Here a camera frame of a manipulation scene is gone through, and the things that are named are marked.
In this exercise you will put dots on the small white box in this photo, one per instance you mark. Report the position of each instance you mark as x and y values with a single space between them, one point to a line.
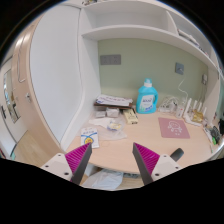
112 112

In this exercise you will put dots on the wooden door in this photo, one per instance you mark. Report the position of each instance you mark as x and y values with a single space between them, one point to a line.
38 145

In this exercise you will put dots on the stack of papers and books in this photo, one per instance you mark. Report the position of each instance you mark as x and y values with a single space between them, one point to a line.
113 101

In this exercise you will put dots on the blue detergent bottle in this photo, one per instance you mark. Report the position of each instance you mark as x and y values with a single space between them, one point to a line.
147 98

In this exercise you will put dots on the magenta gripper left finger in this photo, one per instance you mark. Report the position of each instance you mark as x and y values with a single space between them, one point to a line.
70 166

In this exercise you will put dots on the clear plastic bag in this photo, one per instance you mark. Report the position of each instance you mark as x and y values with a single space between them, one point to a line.
110 129

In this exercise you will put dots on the grey wall socket panel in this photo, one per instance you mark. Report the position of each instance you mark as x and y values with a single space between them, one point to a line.
110 59

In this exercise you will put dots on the white power strip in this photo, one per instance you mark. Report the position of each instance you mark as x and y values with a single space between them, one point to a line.
168 105

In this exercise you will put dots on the white blue packet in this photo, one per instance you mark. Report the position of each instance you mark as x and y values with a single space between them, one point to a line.
90 135

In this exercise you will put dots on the pink mouse pad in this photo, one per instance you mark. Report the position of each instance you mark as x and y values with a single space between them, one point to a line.
173 128

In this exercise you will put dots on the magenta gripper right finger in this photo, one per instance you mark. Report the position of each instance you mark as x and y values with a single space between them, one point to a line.
153 166

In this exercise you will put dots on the white wall shelf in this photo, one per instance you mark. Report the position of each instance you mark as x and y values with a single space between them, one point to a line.
149 33

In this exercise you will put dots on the yellow snack box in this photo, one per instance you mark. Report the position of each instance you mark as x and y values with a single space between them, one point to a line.
130 116

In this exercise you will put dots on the white wifi router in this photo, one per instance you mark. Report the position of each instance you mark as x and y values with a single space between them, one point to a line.
192 113

